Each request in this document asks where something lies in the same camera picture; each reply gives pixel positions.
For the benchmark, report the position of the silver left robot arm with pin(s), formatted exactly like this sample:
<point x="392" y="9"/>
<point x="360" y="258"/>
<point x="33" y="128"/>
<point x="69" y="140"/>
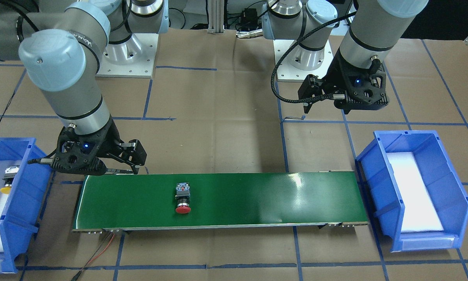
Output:
<point x="376" y="27"/>

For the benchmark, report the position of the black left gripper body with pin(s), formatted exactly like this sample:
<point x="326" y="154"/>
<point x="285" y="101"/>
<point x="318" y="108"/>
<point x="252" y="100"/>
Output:
<point x="339" y="73"/>

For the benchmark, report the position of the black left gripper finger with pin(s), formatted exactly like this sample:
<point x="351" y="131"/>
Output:
<point x="342" y="105"/>
<point x="312" y="87"/>

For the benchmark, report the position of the green conveyor belt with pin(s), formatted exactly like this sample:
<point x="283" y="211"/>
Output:
<point x="147" y="202"/>

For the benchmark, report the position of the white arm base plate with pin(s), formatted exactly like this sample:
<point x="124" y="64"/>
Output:
<point x="132" y="64"/>
<point x="301" y="62"/>

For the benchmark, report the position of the yellow mushroom push button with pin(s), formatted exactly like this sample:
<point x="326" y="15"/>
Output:
<point x="9" y="175"/>

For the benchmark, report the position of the red mushroom push button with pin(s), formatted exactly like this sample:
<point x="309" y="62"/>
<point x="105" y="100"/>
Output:
<point x="182" y="196"/>

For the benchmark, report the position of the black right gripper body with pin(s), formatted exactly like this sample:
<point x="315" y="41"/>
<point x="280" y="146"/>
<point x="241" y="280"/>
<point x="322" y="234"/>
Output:
<point x="108" y="140"/>

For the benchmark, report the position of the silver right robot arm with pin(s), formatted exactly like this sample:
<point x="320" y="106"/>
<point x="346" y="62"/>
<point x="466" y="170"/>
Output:
<point x="62" y="53"/>

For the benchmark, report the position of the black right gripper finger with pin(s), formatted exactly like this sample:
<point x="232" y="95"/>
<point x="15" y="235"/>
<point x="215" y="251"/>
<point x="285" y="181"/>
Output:
<point x="132" y="154"/>

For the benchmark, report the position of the aluminium frame post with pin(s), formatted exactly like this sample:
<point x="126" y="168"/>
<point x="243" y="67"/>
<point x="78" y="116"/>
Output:
<point x="216" y="16"/>

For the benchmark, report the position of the blue storage bin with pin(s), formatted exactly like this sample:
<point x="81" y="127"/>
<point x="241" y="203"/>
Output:
<point x="443" y="184"/>
<point x="18" y="222"/>

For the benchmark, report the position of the black power adapter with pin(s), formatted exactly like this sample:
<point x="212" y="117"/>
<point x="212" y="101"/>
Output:
<point x="249" y="16"/>

